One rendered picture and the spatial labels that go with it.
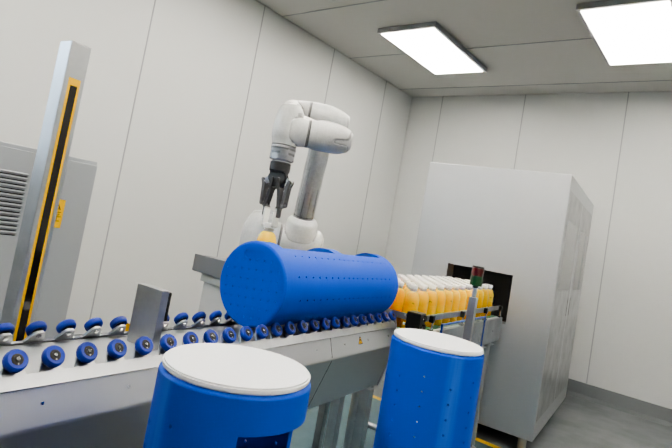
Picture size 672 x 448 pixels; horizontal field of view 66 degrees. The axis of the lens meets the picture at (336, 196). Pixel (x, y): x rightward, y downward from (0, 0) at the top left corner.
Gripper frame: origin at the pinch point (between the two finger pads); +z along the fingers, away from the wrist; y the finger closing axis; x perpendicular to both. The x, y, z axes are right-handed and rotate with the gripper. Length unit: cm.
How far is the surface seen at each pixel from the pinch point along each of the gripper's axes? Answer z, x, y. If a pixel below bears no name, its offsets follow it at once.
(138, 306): 29, -52, 3
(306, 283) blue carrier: 19.5, 0.0, 20.1
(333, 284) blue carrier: 19.9, 17.6, 20.2
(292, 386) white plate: 28, -69, 67
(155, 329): 33, -52, 11
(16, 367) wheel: 36, -90, 18
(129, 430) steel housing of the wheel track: 55, -60, 18
